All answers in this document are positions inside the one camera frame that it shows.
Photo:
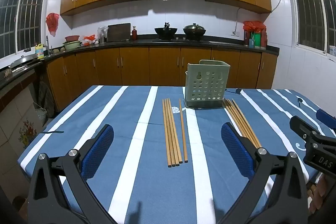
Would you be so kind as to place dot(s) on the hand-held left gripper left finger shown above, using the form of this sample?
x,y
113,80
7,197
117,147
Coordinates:
x,y
98,150

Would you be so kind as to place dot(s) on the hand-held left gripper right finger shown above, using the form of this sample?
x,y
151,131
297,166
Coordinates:
x,y
236,150

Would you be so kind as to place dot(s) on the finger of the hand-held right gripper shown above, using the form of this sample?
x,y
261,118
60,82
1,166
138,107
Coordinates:
x,y
302,125
326,119

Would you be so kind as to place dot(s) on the green perforated utensil holder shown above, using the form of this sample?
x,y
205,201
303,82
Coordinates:
x,y
207,87

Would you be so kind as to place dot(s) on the person's right hand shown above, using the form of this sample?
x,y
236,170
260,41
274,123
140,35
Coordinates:
x,y
316,197

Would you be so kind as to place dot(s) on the blue white striped tablecloth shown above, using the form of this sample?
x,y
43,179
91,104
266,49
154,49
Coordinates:
x,y
126,119

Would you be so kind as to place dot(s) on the wooden base cabinets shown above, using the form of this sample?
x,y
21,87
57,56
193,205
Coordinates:
x,y
136,66

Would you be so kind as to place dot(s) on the green box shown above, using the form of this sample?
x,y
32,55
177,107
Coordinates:
x,y
256,40

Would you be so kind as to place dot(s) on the green basin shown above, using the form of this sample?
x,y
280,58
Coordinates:
x,y
72,45

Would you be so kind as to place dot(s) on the large red plastic bag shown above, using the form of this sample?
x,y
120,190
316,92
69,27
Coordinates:
x,y
254,26

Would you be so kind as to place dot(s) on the small red plastic bag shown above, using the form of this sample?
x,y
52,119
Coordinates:
x,y
89,39

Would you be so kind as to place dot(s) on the yellow detergent bottle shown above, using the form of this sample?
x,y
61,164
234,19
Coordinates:
x,y
40,52

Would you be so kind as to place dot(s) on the red basin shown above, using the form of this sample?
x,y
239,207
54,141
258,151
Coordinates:
x,y
72,38

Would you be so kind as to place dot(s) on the clear plastic bag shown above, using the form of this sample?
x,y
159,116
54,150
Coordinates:
x,y
102,34

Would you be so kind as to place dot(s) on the metal pan lid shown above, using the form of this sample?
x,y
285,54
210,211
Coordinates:
x,y
23,60

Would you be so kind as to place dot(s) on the metal faucet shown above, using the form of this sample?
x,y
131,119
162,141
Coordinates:
x,y
48,44

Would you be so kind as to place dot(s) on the black kitchen countertop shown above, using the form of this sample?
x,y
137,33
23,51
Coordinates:
x,y
147,41

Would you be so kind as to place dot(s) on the dark cutting board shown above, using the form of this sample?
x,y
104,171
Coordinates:
x,y
118,32

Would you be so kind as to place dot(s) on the red bottle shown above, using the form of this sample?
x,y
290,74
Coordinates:
x,y
134,33

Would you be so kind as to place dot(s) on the dark pot with lid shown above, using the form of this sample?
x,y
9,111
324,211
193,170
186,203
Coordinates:
x,y
194,31

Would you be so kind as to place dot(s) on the hanging red plastic bag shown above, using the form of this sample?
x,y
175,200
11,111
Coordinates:
x,y
52,23

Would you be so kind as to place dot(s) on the black wok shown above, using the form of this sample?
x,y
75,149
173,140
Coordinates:
x,y
166,32

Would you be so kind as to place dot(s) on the barred window with white frame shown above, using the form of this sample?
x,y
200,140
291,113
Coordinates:
x,y
21,16
309,8

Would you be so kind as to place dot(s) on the white wall outlet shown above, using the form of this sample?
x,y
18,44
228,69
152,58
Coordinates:
x,y
235,33

